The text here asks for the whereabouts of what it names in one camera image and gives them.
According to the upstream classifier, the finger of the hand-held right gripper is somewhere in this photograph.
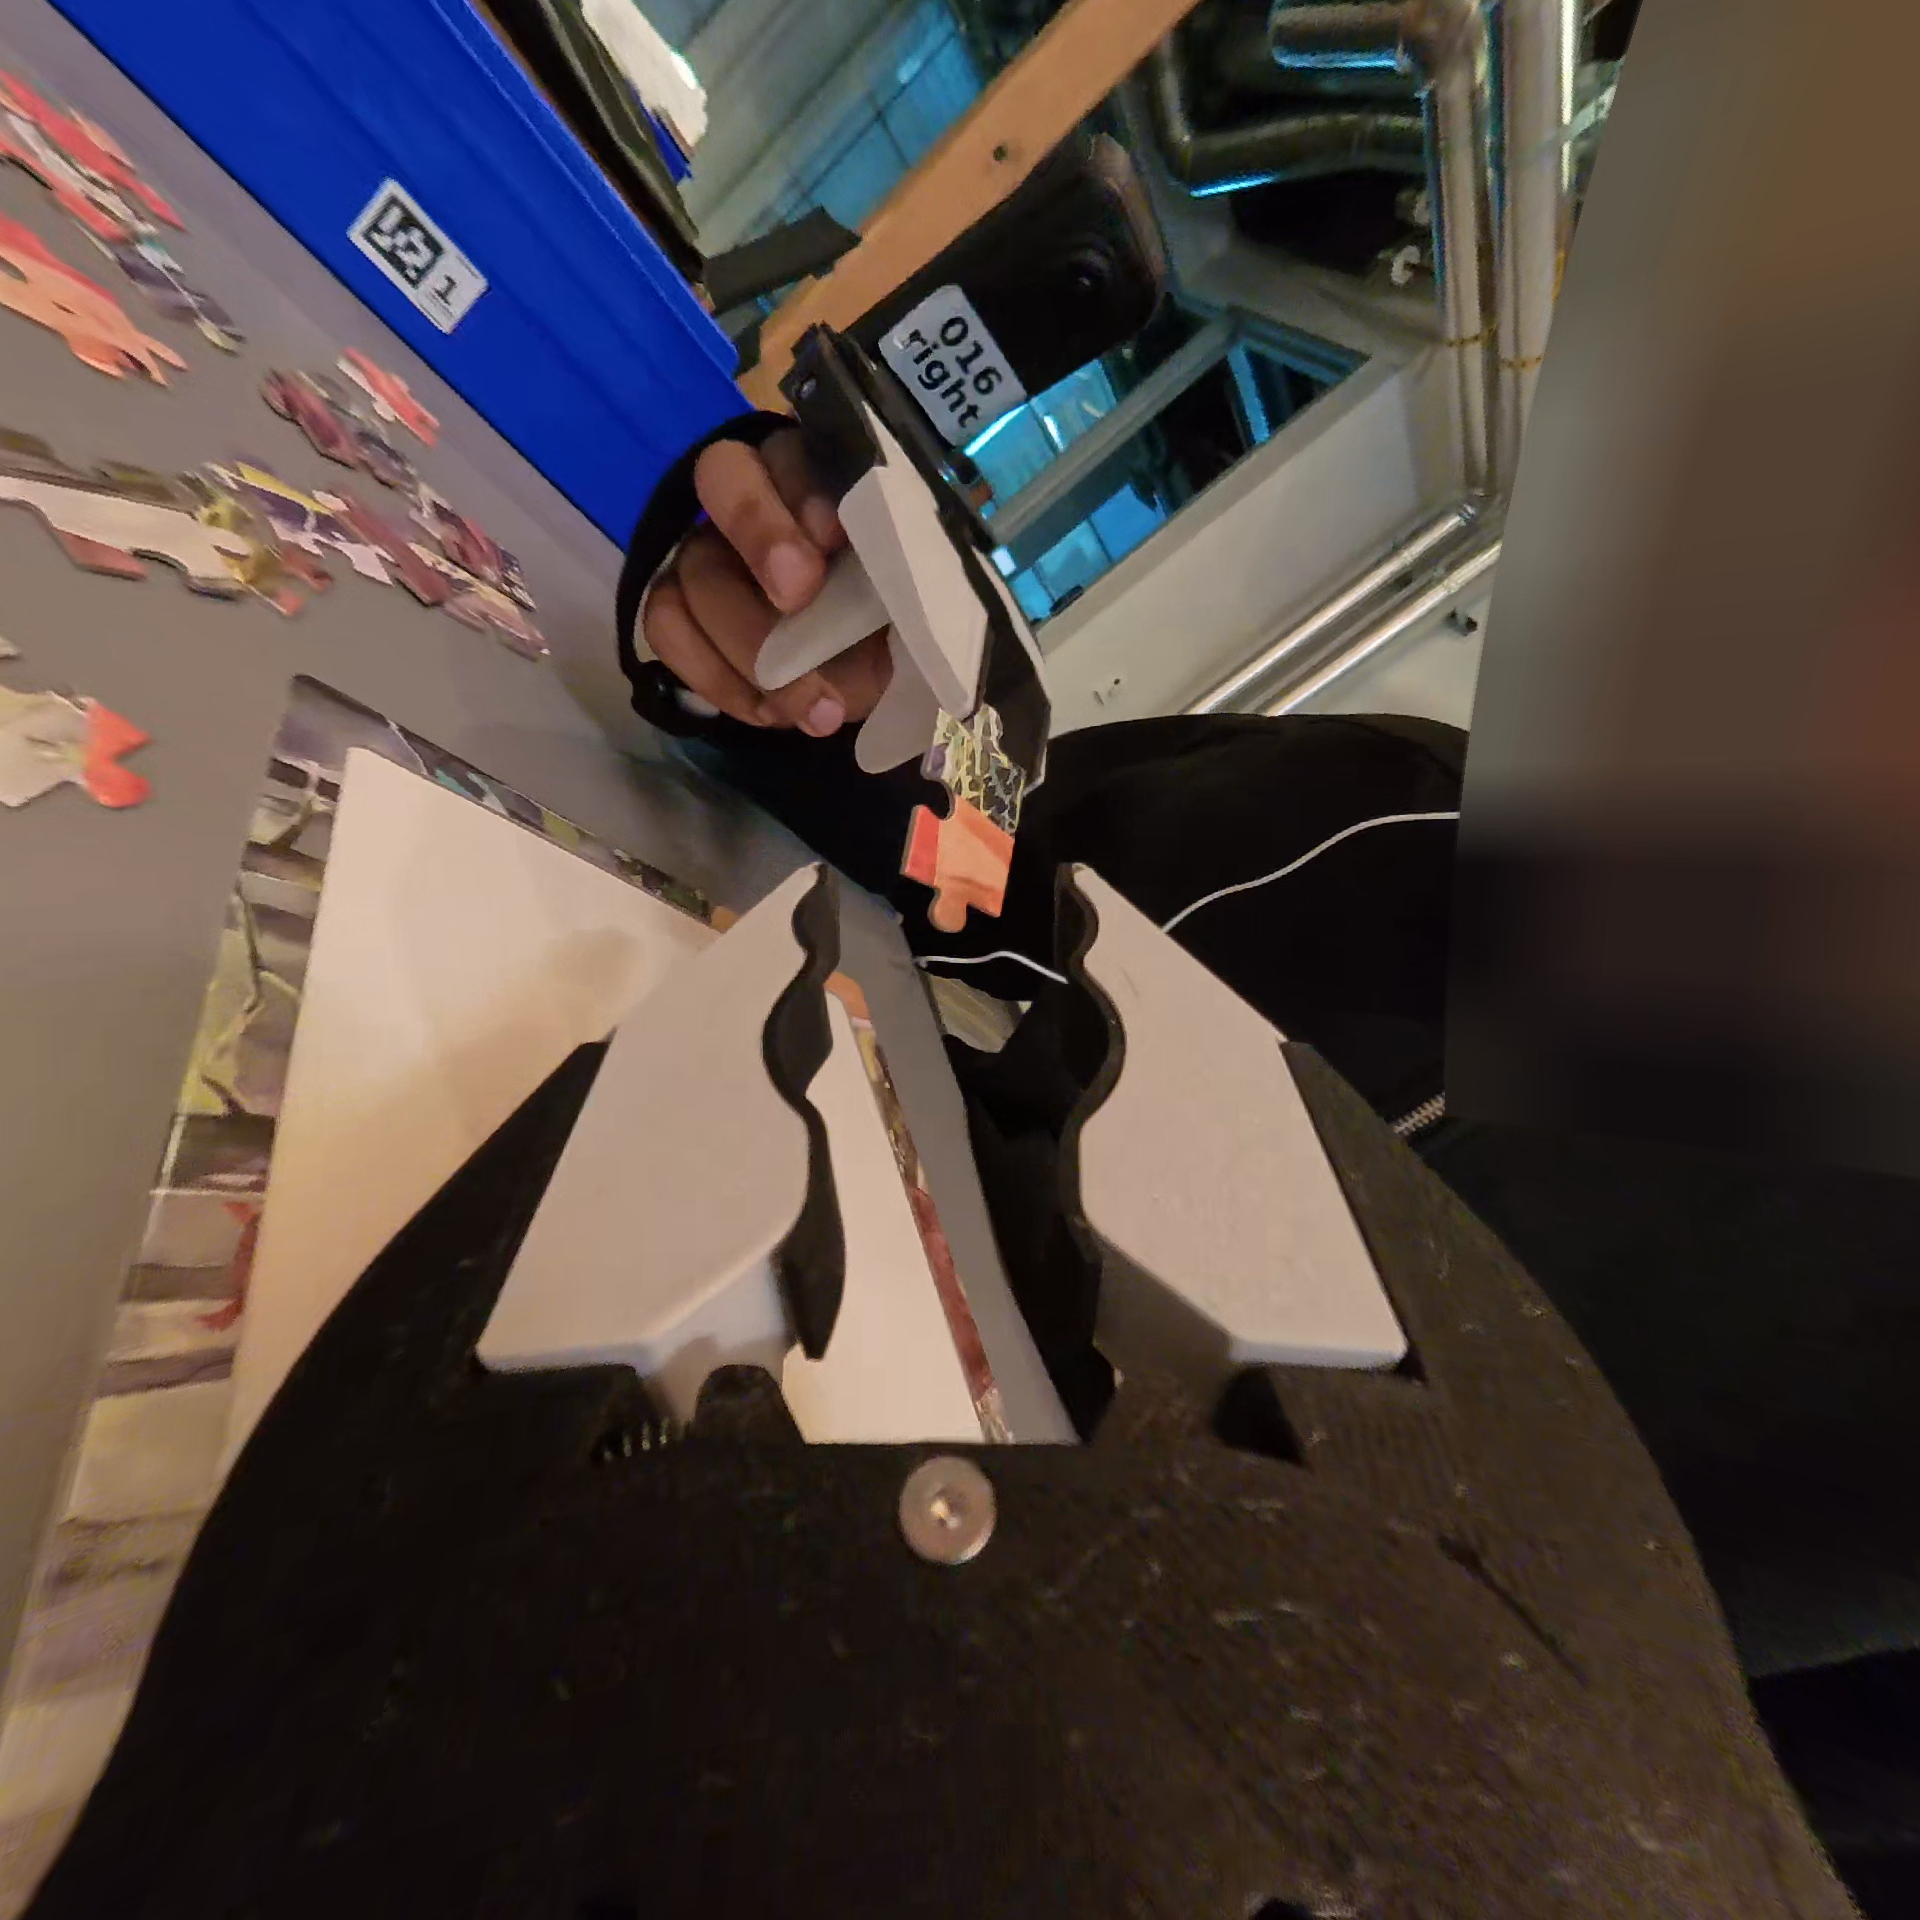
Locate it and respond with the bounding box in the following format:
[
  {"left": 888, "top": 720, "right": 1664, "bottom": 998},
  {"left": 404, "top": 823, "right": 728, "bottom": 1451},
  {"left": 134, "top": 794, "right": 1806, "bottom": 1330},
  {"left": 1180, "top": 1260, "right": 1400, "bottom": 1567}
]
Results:
[
  {"left": 833, "top": 455, "right": 995, "bottom": 720},
  {"left": 854, "top": 667, "right": 968, "bottom": 777}
]

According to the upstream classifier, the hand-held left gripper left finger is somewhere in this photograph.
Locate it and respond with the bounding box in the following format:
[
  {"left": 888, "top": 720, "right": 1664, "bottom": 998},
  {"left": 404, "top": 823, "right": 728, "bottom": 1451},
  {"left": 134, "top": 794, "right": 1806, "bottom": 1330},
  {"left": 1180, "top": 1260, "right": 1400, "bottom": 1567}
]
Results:
[{"left": 478, "top": 862, "right": 853, "bottom": 1419}]

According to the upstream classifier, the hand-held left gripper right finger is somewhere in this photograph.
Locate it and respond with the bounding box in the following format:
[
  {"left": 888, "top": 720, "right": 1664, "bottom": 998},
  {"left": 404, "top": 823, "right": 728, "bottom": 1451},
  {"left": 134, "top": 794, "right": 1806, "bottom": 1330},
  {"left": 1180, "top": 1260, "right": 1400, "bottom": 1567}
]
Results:
[{"left": 1054, "top": 864, "right": 1413, "bottom": 1374}]

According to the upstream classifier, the orange leopard-print puzzle piece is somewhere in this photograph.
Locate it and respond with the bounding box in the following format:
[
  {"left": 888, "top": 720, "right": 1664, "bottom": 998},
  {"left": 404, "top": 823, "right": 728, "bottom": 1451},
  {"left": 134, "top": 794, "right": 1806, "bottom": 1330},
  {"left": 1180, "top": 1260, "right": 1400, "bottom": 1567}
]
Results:
[{"left": 896, "top": 704, "right": 1031, "bottom": 932}]

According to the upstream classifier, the puzzle frame tray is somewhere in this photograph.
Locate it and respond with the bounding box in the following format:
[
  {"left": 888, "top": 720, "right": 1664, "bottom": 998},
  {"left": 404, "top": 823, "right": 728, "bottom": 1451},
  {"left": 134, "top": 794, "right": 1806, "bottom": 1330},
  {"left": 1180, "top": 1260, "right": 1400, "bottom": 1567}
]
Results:
[{"left": 0, "top": 674, "right": 1081, "bottom": 1802}]

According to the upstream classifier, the pile of puzzle pieces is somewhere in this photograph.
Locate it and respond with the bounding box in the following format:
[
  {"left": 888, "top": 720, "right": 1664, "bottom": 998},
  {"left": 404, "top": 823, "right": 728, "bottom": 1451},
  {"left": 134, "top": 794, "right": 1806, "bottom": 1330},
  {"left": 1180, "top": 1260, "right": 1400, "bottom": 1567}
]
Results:
[{"left": 0, "top": 67, "right": 552, "bottom": 812}]

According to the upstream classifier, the person's right hand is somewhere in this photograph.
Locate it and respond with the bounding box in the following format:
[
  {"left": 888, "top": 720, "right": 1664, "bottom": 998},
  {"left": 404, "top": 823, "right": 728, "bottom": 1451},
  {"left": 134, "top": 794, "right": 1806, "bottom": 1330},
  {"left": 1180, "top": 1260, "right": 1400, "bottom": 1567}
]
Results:
[{"left": 643, "top": 430, "right": 888, "bottom": 742}]

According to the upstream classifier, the wooden beam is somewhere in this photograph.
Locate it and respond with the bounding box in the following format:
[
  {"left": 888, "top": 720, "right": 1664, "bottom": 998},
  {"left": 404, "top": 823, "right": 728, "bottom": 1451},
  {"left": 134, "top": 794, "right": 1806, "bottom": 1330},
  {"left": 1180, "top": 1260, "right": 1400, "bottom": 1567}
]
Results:
[{"left": 736, "top": 0, "right": 1201, "bottom": 415}]

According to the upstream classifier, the silver pipe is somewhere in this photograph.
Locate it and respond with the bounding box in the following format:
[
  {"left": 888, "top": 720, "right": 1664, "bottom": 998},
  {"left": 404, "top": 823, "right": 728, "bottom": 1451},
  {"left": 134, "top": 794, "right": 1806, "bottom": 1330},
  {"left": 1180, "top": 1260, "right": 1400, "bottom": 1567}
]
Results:
[{"left": 1190, "top": 503, "right": 1501, "bottom": 720}]

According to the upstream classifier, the blue plastic bin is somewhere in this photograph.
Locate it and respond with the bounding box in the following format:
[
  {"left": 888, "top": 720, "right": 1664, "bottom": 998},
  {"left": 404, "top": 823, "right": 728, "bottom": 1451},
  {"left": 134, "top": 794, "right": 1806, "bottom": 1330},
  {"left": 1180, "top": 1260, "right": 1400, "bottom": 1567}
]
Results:
[{"left": 45, "top": 0, "right": 751, "bottom": 554}]

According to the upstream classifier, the white cord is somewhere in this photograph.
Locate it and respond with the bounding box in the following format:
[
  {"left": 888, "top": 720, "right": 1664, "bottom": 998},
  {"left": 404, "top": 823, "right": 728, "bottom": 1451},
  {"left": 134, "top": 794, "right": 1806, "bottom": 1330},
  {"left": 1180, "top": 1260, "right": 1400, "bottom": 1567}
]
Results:
[{"left": 912, "top": 809, "right": 1464, "bottom": 993}]

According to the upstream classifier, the silver ventilation duct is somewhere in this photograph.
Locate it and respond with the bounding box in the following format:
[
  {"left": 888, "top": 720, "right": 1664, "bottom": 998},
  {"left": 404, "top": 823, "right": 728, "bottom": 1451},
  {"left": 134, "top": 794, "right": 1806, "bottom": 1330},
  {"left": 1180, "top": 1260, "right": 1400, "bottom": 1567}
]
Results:
[{"left": 1153, "top": 0, "right": 1593, "bottom": 497}]

